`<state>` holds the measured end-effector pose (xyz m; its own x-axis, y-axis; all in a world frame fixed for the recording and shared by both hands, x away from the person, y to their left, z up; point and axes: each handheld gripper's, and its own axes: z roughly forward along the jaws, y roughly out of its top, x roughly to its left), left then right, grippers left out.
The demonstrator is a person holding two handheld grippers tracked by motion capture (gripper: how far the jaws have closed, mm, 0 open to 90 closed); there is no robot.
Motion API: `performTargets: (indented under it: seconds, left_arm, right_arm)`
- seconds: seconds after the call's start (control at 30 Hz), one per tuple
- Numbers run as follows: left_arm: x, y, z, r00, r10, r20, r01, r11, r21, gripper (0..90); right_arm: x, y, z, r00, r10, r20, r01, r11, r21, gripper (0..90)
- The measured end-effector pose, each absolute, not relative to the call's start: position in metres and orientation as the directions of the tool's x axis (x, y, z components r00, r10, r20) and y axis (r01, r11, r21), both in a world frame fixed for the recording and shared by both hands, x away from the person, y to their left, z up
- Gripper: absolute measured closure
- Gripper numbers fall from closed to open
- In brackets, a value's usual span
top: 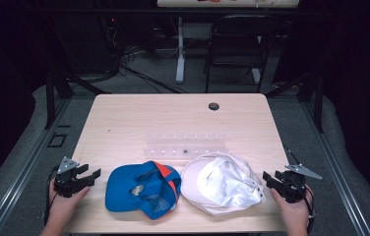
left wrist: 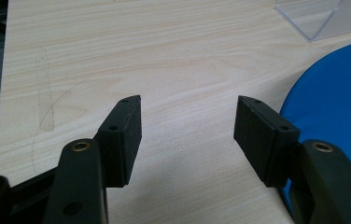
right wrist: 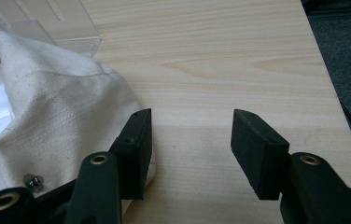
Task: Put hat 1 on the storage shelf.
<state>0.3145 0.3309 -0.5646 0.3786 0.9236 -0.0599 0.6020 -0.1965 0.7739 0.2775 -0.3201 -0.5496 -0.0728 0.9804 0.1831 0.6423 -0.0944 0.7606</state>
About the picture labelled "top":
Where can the white desk with legs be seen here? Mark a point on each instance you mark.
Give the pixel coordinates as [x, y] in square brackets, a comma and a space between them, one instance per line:
[180, 49]

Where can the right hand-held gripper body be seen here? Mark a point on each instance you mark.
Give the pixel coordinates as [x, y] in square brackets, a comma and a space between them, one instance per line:
[293, 187]

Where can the white cap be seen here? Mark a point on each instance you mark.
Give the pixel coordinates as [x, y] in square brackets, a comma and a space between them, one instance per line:
[220, 185]

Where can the clear acrylic peg rack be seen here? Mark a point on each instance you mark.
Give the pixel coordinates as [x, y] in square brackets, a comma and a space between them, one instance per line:
[173, 149]

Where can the blue and orange cap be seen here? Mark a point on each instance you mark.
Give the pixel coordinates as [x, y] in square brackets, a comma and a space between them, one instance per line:
[124, 191]

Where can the black computer tower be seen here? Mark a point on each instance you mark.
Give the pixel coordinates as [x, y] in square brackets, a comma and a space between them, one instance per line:
[84, 42]

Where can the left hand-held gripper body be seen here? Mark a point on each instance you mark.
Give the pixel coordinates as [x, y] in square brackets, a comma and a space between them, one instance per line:
[65, 183]

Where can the person's left hand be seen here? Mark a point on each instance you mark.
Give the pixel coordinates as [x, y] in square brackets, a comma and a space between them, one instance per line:
[63, 206]

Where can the aluminium frame rail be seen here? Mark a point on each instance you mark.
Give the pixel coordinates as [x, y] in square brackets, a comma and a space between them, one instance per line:
[25, 167]
[334, 167]

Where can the black table grommet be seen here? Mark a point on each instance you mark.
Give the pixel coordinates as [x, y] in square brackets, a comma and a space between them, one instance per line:
[214, 106]

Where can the black folding chair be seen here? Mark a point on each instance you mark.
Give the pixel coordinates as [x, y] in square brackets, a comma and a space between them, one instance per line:
[238, 42]

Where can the person's right hand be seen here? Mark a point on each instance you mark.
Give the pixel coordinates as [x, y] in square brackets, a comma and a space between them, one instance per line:
[293, 213]

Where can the black metal stand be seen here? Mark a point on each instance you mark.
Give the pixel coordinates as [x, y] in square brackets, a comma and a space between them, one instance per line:
[50, 98]
[318, 101]

